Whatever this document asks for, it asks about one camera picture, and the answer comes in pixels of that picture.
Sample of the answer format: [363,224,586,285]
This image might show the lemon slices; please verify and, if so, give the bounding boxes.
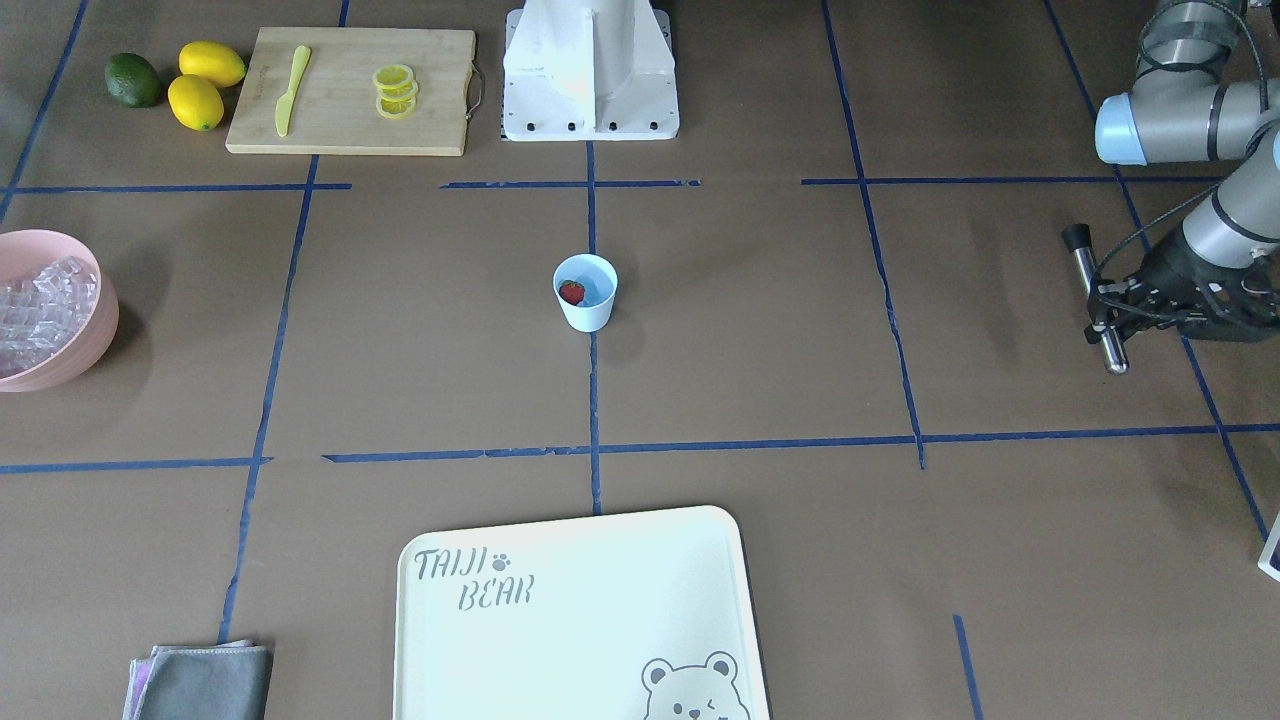
[371,63,419,120]

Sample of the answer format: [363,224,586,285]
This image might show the green avocado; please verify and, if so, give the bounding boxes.
[104,53,163,109]

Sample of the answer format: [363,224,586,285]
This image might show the steel muddler black tip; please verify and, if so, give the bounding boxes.
[1061,223,1130,375]

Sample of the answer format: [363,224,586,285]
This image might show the yellow lemon near avocado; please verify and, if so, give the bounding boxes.
[178,40,247,88]

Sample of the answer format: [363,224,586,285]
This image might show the metal cup rack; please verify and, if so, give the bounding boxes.
[1256,514,1280,583]

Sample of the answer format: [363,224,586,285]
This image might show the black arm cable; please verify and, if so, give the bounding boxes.
[1088,0,1271,325]

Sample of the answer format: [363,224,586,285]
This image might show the white pole mount base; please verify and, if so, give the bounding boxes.
[500,1,681,142]

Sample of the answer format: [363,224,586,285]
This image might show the red strawberry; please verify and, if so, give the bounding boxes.
[557,281,588,307]

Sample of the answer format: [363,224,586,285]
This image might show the yellow plastic knife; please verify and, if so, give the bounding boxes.
[274,45,312,138]

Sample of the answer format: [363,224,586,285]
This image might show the yellow lemon outer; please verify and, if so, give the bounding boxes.
[166,74,225,132]

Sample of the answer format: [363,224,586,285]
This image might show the clear ice cubes pile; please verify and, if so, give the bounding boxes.
[1,256,101,377]

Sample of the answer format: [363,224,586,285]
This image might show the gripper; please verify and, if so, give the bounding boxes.
[1097,232,1279,343]

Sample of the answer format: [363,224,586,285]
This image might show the cream bear tray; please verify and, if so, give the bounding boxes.
[390,505,772,719]

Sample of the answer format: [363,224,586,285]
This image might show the grey folded cloth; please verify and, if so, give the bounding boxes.
[122,639,273,719]

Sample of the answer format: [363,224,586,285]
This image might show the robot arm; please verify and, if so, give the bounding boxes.
[1083,1,1279,345]

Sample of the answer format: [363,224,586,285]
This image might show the blue plastic cup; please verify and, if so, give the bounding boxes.
[552,252,620,333]

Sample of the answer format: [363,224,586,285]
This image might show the pink bowl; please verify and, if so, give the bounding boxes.
[1,229,119,393]

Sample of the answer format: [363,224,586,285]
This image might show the bamboo cutting board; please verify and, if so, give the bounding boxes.
[225,26,477,158]

